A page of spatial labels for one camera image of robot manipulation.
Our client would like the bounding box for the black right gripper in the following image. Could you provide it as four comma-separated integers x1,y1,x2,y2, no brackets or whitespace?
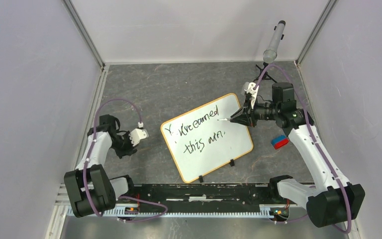
230,96,280,127

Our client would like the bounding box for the white whiteboard with yellow frame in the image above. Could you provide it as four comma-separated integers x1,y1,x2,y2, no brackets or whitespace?
160,93,254,183

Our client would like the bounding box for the silver microphone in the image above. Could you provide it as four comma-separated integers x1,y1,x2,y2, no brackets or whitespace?
263,20,286,64

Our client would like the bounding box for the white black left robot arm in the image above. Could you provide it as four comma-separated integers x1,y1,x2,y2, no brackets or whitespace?
64,115,148,218

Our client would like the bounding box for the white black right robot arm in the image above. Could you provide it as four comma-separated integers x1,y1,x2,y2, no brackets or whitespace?
228,82,365,229

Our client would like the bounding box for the black microphone tripod stand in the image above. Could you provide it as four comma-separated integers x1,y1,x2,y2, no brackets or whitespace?
253,62,277,83

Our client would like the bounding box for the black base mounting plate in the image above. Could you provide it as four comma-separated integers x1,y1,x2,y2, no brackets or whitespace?
127,183,293,214

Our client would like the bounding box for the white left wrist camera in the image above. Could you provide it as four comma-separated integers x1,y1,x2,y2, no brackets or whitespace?
129,122,149,147

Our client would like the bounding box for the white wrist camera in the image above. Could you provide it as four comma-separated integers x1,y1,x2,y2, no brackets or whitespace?
242,82,259,109
129,122,149,147

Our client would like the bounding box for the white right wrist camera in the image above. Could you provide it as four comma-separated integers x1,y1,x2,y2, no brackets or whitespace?
242,82,259,109

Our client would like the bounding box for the grey whiteboard wire stand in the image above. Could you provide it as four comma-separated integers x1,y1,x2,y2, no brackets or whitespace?
198,159,236,184

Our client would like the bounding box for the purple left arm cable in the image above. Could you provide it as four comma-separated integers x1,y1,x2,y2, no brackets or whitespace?
82,98,169,224

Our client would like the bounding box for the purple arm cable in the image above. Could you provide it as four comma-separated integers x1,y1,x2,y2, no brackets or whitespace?
253,63,353,234
82,98,169,224

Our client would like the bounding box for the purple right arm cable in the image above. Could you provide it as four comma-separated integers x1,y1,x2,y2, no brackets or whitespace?
253,63,353,234

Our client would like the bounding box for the white toothed cable rail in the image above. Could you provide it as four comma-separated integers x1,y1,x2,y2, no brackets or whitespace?
66,204,290,219

